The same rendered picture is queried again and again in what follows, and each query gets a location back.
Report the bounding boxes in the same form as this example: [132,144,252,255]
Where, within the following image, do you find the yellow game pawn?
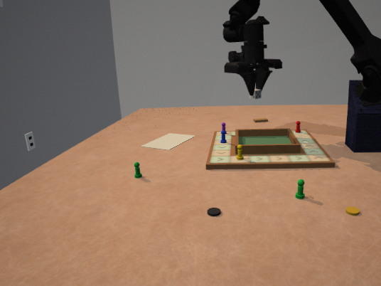
[237,145,243,160]

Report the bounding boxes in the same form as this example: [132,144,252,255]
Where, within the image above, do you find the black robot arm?
[222,0,381,107]

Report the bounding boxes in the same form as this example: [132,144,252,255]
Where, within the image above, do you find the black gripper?
[224,41,282,95]

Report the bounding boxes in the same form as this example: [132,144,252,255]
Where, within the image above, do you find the white die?
[249,89,262,99]

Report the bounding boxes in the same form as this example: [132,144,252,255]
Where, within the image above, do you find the black round disc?
[208,208,220,216]

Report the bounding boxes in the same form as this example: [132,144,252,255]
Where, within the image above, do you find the green pawn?
[296,179,305,199]
[134,162,142,178]

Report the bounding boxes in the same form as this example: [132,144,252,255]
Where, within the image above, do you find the blue pawn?
[220,130,227,143]

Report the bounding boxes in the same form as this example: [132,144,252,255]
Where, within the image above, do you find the yellow flat disc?
[345,206,360,216]

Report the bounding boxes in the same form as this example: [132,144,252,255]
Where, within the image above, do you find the beige flat rectangular sheet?
[141,133,195,150]

